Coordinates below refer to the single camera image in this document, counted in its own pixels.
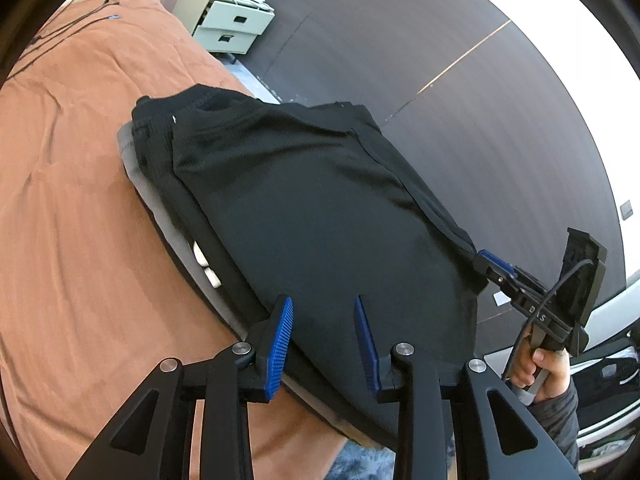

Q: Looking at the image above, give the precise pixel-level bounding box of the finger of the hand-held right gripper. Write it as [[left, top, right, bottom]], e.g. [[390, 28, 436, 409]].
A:
[[472, 249, 532, 302]]

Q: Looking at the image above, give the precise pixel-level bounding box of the brown blanket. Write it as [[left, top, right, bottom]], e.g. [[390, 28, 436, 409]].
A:
[[0, 0, 351, 480]]

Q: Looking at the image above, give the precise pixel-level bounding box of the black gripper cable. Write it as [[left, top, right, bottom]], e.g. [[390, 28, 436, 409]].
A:
[[500, 255, 597, 387]]

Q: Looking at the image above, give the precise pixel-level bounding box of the person's right forearm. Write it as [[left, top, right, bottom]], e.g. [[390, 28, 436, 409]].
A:
[[529, 381, 582, 477]]

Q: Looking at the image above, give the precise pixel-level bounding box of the black sleeveless shirt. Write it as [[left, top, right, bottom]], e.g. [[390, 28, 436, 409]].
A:
[[170, 91, 490, 453]]

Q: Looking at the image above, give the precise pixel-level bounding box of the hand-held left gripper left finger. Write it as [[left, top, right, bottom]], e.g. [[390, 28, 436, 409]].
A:
[[65, 295, 294, 480]]

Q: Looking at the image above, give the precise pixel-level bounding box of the white two-drawer nightstand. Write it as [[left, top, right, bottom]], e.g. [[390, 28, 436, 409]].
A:
[[171, 0, 277, 56]]

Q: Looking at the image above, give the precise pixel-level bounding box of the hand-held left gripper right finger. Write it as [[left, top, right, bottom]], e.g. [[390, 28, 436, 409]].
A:
[[352, 296, 568, 480]]

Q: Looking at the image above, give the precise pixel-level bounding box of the blue grey rug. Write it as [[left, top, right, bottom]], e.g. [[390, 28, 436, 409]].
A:
[[327, 440, 401, 480]]

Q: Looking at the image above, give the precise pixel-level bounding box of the person's right hand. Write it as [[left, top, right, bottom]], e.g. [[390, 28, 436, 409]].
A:
[[506, 332, 572, 404]]

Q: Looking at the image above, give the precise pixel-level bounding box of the stack of folded clothes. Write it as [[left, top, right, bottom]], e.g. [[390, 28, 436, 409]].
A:
[[117, 85, 481, 453]]

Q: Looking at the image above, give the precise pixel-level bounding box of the thin black cable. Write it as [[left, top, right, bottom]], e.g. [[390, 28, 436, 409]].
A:
[[5, 0, 124, 81]]

